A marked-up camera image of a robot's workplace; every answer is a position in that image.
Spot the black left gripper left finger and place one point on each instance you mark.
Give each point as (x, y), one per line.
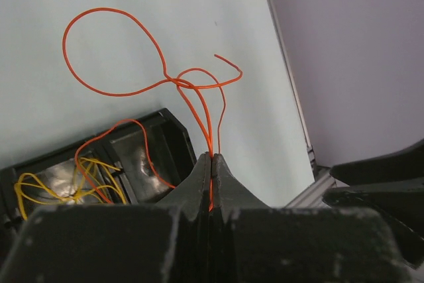
(165, 241)

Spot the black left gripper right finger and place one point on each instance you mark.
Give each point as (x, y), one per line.
(257, 243)

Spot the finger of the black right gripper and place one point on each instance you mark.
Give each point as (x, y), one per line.
(401, 209)
(405, 164)

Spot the black six-compartment bin tray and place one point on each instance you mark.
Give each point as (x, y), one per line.
(138, 162)

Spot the aluminium frame rail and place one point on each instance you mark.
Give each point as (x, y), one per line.
(311, 196)

